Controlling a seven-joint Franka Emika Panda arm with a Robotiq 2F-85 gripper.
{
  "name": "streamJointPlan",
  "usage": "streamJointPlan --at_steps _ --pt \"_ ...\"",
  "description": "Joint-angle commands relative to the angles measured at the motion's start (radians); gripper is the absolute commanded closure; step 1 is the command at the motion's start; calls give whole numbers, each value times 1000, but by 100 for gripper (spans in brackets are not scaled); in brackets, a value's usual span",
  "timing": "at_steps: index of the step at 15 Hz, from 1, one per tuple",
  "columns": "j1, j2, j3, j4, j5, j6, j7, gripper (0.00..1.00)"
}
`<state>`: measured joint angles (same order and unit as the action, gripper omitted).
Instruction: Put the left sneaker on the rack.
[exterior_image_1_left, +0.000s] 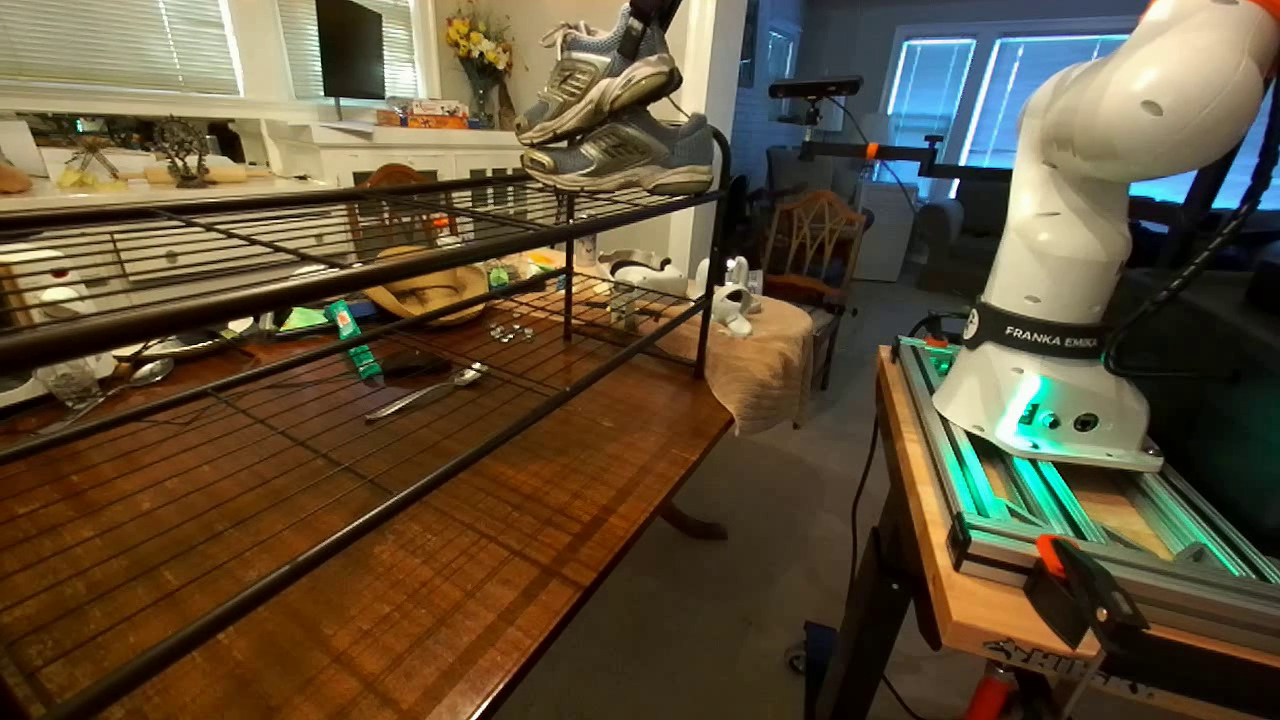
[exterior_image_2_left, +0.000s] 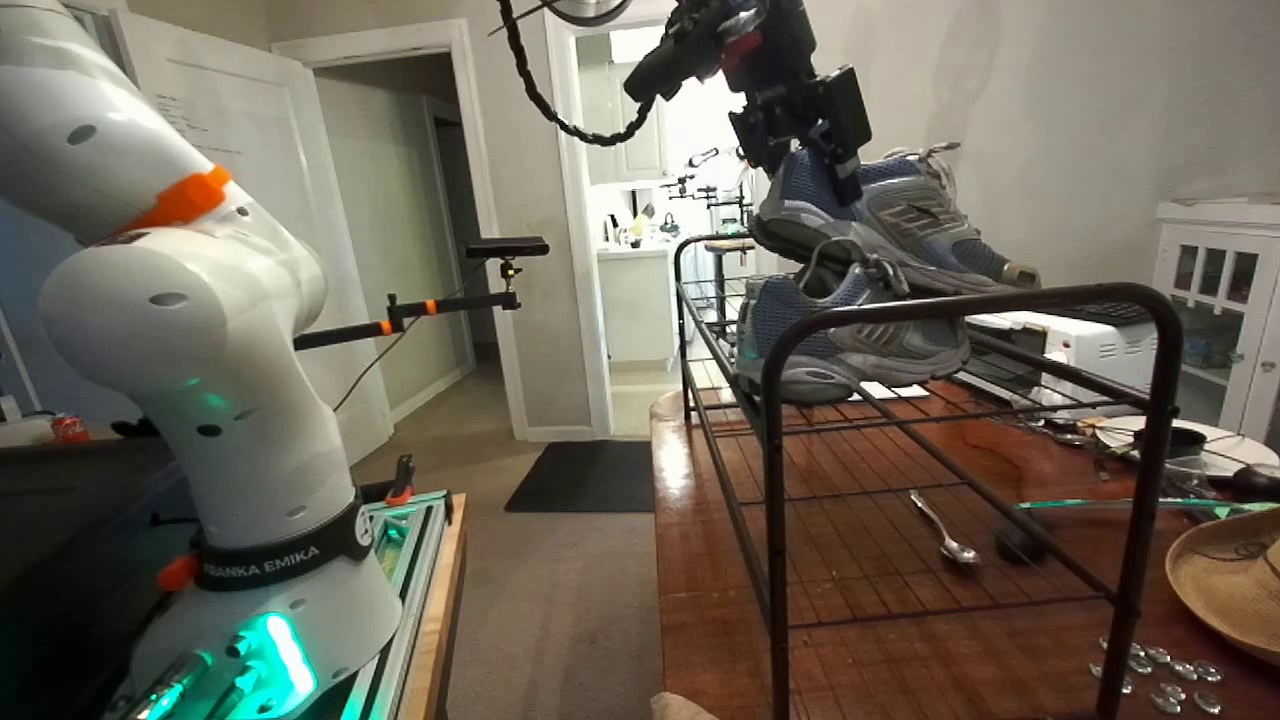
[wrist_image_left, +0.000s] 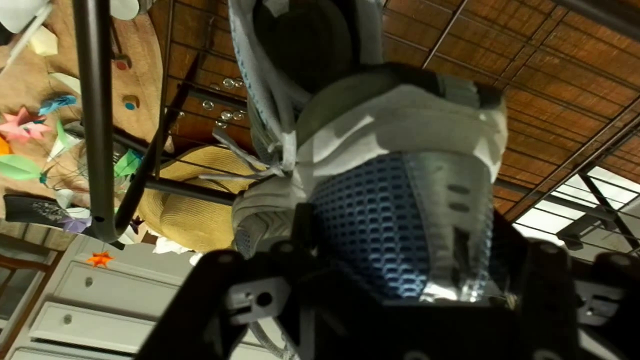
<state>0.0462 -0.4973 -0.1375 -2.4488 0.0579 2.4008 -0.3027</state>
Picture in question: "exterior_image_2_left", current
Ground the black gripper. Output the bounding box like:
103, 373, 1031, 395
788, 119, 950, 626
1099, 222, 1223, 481
726, 62, 879, 211

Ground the white plate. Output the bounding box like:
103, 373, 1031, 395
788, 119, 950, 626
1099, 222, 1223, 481
1090, 410, 1280, 486

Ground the white box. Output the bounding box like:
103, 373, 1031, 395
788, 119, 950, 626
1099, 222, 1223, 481
964, 306, 1161, 408

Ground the black metal shoe rack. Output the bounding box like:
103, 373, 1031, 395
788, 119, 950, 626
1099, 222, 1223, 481
671, 230, 1188, 720

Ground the black boom camera stand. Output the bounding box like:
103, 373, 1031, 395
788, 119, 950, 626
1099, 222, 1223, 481
292, 230, 554, 356

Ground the small black object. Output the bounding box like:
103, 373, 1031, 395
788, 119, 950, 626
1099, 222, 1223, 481
997, 523, 1054, 567

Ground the white door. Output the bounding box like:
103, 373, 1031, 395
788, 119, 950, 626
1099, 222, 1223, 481
120, 11, 399, 462

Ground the wooden workbench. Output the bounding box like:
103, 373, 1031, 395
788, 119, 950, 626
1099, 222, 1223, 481
395, 486, 473, 720

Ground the grey blue sneaker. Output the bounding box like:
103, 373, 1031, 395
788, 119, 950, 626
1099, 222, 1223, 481
734, 264, 976, 408
744, 137, 1046, 299

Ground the metal spoon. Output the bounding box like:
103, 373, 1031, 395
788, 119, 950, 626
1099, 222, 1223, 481
910, 486, 983, 570

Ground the white cabinet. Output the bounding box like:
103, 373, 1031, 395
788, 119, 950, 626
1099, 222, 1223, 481
1147, 196, 1280, 450

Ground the black door mat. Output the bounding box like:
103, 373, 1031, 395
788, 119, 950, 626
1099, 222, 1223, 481
502, 440, 661, 516

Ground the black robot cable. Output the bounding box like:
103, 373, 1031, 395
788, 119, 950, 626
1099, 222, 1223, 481
498, 0, 661, 151

